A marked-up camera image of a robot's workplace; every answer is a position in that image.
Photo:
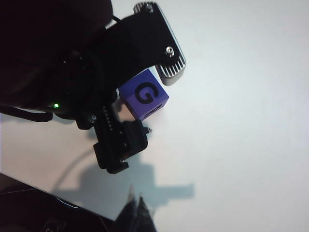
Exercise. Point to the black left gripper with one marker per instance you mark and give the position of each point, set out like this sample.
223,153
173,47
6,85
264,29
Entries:
108,140

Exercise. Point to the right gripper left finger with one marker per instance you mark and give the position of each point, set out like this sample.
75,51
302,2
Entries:
128,217

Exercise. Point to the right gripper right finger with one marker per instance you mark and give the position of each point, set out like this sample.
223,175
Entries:
146,220

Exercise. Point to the purple foam block letter G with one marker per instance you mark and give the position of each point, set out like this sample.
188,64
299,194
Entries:
142,96

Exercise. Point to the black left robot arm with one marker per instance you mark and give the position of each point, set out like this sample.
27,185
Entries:
36,48

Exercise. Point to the black glossy base cover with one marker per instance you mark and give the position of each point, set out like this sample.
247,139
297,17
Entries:
36,210

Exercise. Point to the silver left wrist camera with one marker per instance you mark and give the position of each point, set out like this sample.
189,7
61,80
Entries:
149,36

